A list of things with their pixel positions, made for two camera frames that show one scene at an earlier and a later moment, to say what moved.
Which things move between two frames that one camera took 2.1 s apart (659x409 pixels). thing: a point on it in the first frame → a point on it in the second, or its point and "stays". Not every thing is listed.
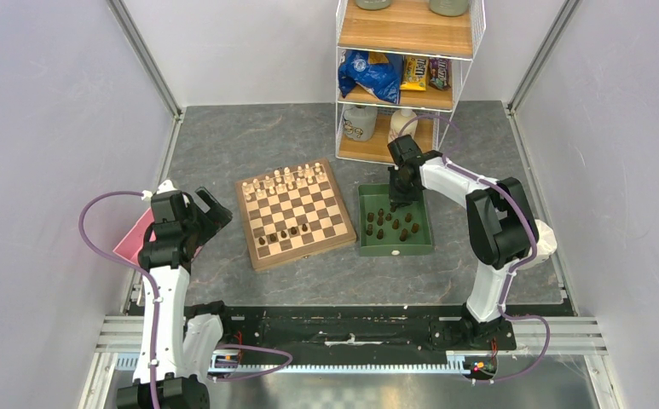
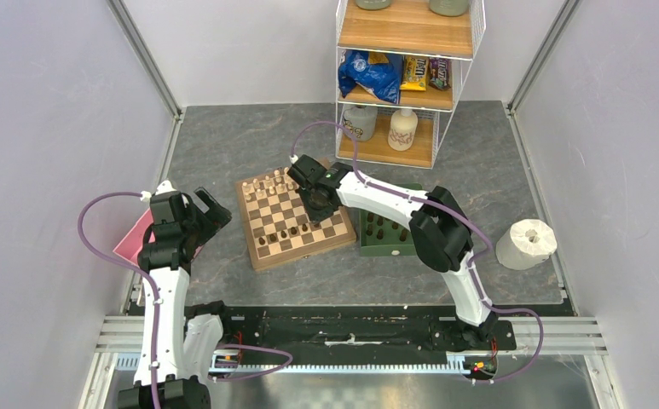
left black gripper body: [203, 226] stays
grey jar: [359, 123] stays
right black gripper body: [400, 191] → [315, 210]
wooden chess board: [293, 212] stays
